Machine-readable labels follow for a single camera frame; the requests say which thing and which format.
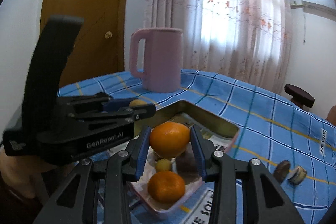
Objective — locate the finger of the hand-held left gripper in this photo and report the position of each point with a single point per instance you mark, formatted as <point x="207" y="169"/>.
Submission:
<point x="141" y="112"/>
<point x="115" y="105"/>

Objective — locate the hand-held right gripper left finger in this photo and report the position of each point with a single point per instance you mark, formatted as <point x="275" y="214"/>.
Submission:
<point x="143" y="155"/>

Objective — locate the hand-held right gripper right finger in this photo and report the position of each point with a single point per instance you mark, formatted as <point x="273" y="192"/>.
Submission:
<point x="198" y="155"/>

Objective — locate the small yellow-green fruit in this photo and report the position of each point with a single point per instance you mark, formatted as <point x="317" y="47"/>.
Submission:
<point x="163" y="165"/>
<point x="136" y="103"/>

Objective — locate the orange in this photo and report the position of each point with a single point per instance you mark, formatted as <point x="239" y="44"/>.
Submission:
<point x="170" y="142"/>
<point x="166" y="186"/>

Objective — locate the pink metal tin box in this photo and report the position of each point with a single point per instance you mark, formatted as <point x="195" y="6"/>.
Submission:
<point x="210" y="119"/>

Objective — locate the person's left hand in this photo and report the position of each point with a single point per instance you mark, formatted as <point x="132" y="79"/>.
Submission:
<point x="15" y="174"/>

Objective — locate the pink plastic pitcher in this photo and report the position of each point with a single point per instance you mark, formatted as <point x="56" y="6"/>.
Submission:
<point x="162" y="61"/>

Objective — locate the brass door knob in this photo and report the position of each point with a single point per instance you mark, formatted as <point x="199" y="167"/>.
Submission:
<point x="108" y="35"/>

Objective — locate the blue checked tablecloth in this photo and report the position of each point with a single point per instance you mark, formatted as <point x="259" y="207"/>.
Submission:
<point x="262" y="113"/>

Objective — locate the dark brown round fruit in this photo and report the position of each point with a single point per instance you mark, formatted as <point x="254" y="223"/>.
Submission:
<point x="282" y="167"/>

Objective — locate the brown striped cut piece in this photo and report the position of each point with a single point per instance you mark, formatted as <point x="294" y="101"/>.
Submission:
<point x="298" y="174"/>

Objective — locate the sheer floral curtain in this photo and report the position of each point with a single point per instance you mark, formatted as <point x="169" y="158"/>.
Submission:
<point x="223" y="29"/>

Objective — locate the dark round stool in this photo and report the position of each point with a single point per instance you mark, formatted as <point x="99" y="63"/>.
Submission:
<point x="299" y="94"/>

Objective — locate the brown leather armchair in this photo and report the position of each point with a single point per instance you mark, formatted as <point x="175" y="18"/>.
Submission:
<point x="332" y="115"/>

